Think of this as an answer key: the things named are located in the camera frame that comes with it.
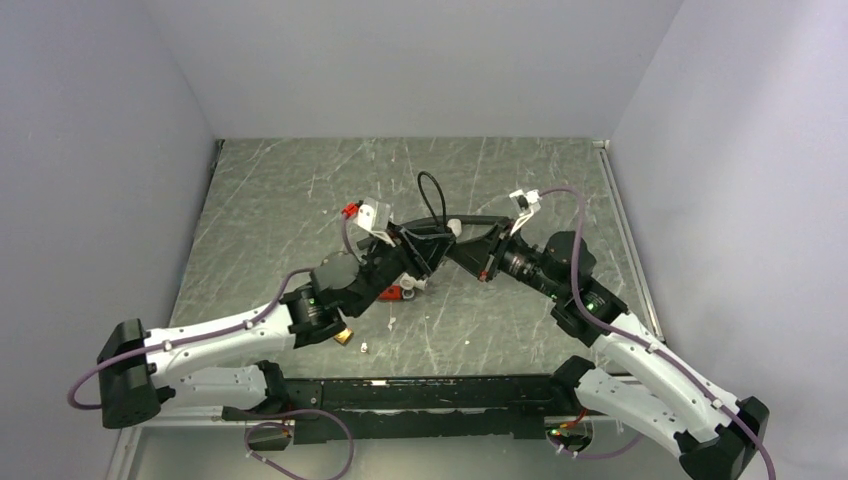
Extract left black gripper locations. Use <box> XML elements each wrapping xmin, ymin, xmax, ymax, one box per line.
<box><xmin>349</xmin><ymin>224</ymin><xmax>458</xmax><ymax>320</ymax></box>

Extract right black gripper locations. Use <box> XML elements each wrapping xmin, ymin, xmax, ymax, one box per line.
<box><xmin>451</xmin><ymin>215</ymin><xmax>566</xmax><ymax>301</ymax></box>

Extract black cable padlock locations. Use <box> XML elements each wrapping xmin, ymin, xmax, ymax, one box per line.
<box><xmin>415</xmin><ymin>170</ymin><xmax>452</xmax><ymax>243</ymax></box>

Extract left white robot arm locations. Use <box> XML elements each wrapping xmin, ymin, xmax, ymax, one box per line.
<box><xmin>93</xmin><ymin>220</ymin><xmax>457</xmax><ymax>430</ymax></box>

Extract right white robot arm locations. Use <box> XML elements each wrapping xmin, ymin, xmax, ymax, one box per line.
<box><xmin>448</xmin><ymin>224</ymin><xmax>770</xmax><ymax>479</ymax></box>

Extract white pipe elbow near wrench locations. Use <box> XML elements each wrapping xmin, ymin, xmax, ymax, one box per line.
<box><xmin>397</xmin><ymin>273</ymin><xmax>427</xmax><ymax>290</ymax></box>

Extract brass padlock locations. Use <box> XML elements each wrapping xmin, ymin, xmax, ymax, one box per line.
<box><xmin>333</xmin><ymin>327</ymin><xmax>354</xmax><ymax>346</ymax></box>

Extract white pipe elbow near hose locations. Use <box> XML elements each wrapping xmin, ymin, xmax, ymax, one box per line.
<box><xmin>446</xmin><ymin>218</ymin><xmax>463</xmax><ymax>238</ymax></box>

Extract red handled adjustable wrench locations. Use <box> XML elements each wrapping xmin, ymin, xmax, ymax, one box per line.
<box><xmin>377</xmin><ymin>285</ymin><xmax>416</xmax><ymax>302</ymax></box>

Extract black corrugated hose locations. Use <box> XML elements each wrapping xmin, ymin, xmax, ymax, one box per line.
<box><xmin>356</xmin><ymin>213</ymin><xmax>513</xmax><ymax>252</ymax></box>

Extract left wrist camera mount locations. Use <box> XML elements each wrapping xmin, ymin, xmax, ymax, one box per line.
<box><xmin>341</xmin><ymin>197</ymin><xmax>395</xmax><ymax>246</ymax></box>

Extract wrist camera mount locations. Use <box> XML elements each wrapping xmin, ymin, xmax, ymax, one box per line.
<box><xmin>341</xmin><ymin>197</ymin><xmax>395</xmax><ymax>246</ymax></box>
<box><xmin>509</xmin><ymin>189</ymin><xmax>540</xmax><ymax>237</ymax></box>

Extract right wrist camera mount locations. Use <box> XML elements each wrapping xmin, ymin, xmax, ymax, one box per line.
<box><xmin>509</xmin><ymin>189</ymin><xmax>540</xmax><ymax>237</ymax></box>

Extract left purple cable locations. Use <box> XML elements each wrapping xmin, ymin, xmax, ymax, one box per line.
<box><xmin>66</xmin><ymin>205</ymin><xmax>359</xmax><ymax>480</ymax></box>

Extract purple cable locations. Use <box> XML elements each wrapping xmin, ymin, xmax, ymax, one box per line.
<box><xmin>537</xmin><ymin>186</ymin><xmax>778</xmax><ymax>480</ymax></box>
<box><xmin>66</xmin><ymin>205</ymin><xmax>359</xmax><ymax>480</ymax></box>

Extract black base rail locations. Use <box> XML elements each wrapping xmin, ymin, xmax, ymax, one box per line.
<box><xmin>221</xmin><ymin>374</ymin><xmax>617</xmax><ymax>446</ymax></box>

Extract aluminium rail right edge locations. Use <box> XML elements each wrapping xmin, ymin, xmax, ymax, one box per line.
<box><xmin>592</xmin><ymin>140</ymin><xmax>667</xmax><ymax>343</ymax></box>

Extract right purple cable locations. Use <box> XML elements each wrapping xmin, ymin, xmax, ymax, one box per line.
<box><xmin>537</xmin><ymin>186</ymin><xmax>778</xmax><ymax>480</ymax></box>

